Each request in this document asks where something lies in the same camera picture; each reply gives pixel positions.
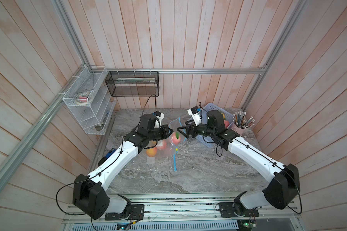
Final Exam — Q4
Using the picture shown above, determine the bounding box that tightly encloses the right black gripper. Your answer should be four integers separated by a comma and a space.
178, 120, 217, 140

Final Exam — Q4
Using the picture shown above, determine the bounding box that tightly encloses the blue black device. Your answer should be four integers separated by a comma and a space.
98, 148, 116, 166

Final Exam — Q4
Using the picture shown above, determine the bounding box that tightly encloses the bundle of pens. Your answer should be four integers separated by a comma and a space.
233, 111, 255, 129

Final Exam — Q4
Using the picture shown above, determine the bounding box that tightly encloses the pink peach basket right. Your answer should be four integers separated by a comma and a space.
224, 120, 230, 128

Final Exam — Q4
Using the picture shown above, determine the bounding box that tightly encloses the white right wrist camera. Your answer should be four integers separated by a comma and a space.
188, 106, 202, 126

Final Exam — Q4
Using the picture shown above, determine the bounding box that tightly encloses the pink peach basket front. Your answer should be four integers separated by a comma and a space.
171, 132, 181, 145

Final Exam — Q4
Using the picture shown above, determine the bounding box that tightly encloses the lavender plastic basket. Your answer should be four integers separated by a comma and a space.
185, 106, 237, 150

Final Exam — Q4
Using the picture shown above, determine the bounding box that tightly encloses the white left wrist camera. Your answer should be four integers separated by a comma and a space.
153, 111, 164, 128

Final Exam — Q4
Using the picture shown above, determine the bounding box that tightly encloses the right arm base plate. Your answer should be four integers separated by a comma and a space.
215, 202, 259, 218

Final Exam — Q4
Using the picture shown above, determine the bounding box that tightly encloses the orange pink toy peach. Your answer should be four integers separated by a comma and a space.
146, 147, 158, 157

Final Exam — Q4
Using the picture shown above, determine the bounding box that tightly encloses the white wire shelf rack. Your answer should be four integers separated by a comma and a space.
63, 65, 116, 135

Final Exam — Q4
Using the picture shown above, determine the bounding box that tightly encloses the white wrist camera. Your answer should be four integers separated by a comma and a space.
153, 111, 164, 128
188, 106, 202, 126

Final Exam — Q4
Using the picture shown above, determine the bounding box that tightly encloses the pink peach basket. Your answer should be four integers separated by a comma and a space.
171, 132, 181, 145
224, 120, 230, 128

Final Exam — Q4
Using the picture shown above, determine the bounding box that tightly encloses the black mesh wall basket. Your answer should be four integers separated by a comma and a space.
105, 70, 160, 97

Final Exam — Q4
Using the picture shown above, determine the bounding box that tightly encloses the clear zip-top bag blue zipper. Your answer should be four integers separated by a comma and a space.
143, 116, 186, 171

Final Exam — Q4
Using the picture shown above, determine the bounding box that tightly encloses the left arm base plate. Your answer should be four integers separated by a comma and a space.
105, 204, 145, 221

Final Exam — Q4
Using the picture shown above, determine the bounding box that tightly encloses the pink pen cup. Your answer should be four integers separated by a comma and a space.
231, 123, 247, 136

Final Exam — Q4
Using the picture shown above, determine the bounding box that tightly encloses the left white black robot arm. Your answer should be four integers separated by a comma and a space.
72, 111, 173, 219

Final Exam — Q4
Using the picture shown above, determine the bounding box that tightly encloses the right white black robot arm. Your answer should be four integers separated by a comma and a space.
177, 107, 300, 217

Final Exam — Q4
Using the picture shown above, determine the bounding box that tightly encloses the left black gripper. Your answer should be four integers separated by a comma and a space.
147, 124, 174, 141

